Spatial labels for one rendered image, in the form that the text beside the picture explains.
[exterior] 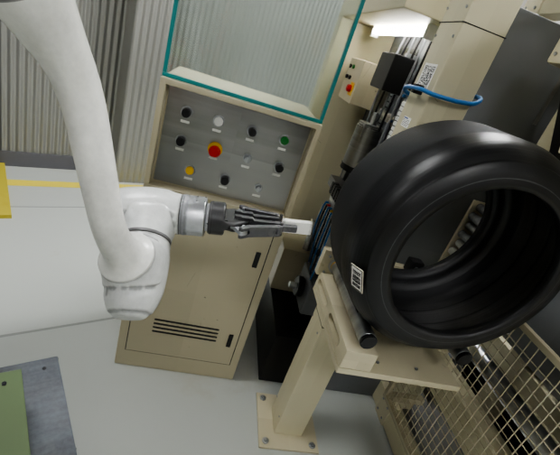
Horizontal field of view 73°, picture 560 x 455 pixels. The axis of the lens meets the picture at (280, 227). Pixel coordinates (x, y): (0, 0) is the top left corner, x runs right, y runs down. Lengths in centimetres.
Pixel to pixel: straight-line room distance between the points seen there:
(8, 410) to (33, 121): 291
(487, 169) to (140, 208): 69
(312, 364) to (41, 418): 93
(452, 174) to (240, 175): 84
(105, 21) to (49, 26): 295
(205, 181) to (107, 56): 225
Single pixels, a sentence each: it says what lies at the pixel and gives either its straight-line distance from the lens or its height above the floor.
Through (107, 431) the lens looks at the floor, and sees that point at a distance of 177.
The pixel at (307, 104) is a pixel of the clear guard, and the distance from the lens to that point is 136.
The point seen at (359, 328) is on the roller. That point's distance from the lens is 101.
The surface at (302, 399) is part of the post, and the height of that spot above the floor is 24.
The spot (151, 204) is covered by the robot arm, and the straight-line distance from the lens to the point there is 82.
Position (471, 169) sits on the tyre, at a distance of 82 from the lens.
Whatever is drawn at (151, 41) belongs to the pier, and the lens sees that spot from 337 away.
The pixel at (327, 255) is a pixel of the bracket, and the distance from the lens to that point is 123.
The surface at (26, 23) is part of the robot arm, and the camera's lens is 56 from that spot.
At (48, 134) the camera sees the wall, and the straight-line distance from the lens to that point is 365.
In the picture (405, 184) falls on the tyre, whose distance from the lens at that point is 81.
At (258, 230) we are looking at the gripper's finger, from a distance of 82.
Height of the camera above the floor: 147
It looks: 25 degrees down
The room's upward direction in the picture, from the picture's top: 19 degrees clockwise
